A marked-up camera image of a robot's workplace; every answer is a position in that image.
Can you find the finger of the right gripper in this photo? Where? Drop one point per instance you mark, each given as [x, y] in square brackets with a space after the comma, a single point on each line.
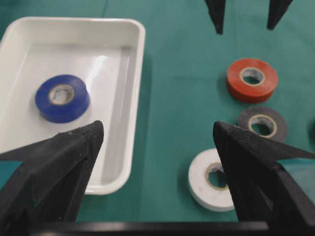
[216, 9]
[277, 8]

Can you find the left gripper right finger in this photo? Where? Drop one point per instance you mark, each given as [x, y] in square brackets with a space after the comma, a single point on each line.
[268, 180]

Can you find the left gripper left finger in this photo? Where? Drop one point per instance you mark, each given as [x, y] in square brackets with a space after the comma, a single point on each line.
[46, 181]

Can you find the red tape roll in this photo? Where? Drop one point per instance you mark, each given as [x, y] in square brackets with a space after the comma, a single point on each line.
[251, 80]

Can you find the blue tape roll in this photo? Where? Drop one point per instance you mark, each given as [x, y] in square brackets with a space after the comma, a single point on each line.
[62, 98]

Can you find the white tape roll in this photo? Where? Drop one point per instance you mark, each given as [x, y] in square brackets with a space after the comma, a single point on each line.
[205, 193]

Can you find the black tape roll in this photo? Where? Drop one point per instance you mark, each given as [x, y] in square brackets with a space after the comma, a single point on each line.
[265, 122]

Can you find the green tape roll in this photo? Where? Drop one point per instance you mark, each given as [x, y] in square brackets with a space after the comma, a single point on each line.
[311, 132]

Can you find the white plastic tray case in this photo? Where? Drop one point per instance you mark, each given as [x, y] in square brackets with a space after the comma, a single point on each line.
[107, 54]

